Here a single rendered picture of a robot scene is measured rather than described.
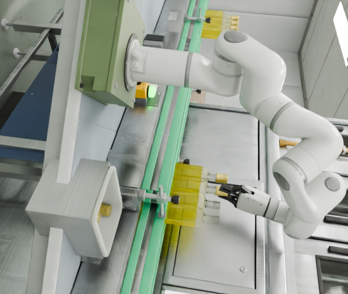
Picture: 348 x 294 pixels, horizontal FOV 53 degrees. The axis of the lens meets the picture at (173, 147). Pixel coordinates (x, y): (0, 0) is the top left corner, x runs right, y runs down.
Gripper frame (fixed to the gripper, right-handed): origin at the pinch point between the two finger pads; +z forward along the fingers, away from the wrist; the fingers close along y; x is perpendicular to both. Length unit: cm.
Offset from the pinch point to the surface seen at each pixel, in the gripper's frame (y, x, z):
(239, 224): -12.7, 3.0, -8.2
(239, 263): -12.6, 17.4, -12.8
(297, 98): -315, -456, -25
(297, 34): -274, -597, 14
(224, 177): 1.3, -4.9, 2.0
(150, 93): 19.6, -16.8, 37.2
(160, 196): 16.6, 20.6, 15.4
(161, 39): 23, -46, 46
